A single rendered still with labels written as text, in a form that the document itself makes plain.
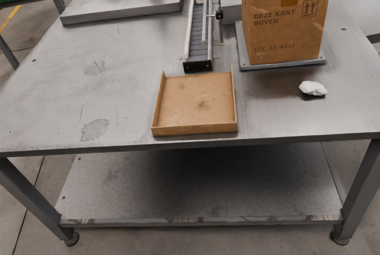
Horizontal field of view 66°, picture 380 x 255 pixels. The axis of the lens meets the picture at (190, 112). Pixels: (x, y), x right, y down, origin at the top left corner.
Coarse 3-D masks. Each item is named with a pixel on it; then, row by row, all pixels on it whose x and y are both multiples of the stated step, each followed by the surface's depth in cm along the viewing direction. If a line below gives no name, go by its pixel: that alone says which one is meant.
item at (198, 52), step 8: (208, 0) 146; (200, 8) 140; (208, 8) 139; (192, 16) 136; (200, 16) 134; (192, 24) 130; (200, 24) 129; (208, 24) 128; (192, 32) 125; (200, 32) 124; (192, 40) 120; (200, 40) 119; (192, 48) 116; (200, 48) 115; (192, 56) 112; (200, 56) 111
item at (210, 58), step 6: (210, 0) 146; (210, 6) 141; (210, 12) 136; (210, 18) 132; (210, 24) 128; (210, 30) 124; (186, 36) 124; (210, 36) 121; (210, 42) 117; (210, 48) 114; (210, 54) 111; (210, 60) 108; (186, 66) 111; (192, 66) 111; (198, 66) 111; (204, 66) 110; (210, 66) 110
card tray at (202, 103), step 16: (160, 80) 105; (176, 80) 110; (192, 80) 108; (208, 80) 107; (224, 80) 105; (160, 96) 102; (176, 96) 103; (192, 96) 102; (208, 96) 100; (224, 96) 99; (160, 112) 98; (176, 112) 97; (192, 112) 96; (208, 112) 95; (224, 112) 94; (160, 128) 88; (176, 128) 88; (192, 128) 88; (208, 128) 87; (224, 128) 87
